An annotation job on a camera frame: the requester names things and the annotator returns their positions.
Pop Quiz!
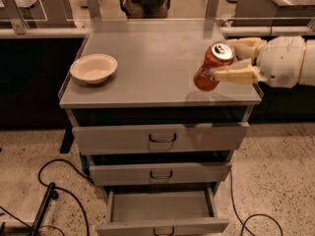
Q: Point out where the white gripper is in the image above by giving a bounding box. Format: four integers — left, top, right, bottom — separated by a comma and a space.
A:
210, 36, 305, 89

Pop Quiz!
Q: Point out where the red coke can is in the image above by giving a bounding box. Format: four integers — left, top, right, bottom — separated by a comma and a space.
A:
193, 41, 235, 91

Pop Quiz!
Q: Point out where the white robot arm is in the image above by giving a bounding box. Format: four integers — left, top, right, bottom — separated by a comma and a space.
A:
210, 35, 315, 89

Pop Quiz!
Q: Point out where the grey top drawer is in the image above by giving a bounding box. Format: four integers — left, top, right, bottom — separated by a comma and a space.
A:
68, 105, 251, 155

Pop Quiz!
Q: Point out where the grey drawer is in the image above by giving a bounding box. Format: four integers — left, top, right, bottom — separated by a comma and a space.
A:
96, 184, 228, 236
90, 151, 231, 186
68, 105, 251, 155

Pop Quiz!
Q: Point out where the grey middle drawer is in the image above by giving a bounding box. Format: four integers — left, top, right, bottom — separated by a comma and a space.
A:
90, 151, 231, 186

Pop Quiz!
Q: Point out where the grey drawer cabinet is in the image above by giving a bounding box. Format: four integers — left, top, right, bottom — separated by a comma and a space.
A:
58, 19, 265, 236

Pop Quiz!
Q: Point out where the grey bottom drawer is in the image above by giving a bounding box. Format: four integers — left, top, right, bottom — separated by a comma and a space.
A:
96, 184, 228, 236

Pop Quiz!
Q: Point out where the seated person in background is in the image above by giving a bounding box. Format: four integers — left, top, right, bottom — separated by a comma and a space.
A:
119, 0, 170, 19

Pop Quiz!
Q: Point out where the white paper bowl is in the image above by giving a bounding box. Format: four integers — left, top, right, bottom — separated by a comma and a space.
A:
70, 54, 118, 85

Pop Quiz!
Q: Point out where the clear acrylic barrier panel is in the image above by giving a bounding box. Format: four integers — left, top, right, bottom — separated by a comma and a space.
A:
0, 0, 91, 33

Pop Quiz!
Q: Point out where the black power strip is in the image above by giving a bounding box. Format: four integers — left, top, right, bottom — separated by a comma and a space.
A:
29, 183, 55, 236

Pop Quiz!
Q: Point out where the black floor cable right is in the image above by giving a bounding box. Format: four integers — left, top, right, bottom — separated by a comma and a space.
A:
228, 169, 284, 236

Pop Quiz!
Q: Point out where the black floor cable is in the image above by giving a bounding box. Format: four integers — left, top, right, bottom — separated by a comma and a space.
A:
228, 169, 284, 236
0, 158, 96, 236

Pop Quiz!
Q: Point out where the black floor cable left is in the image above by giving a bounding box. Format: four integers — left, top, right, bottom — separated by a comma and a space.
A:
0, 158, 96, 236

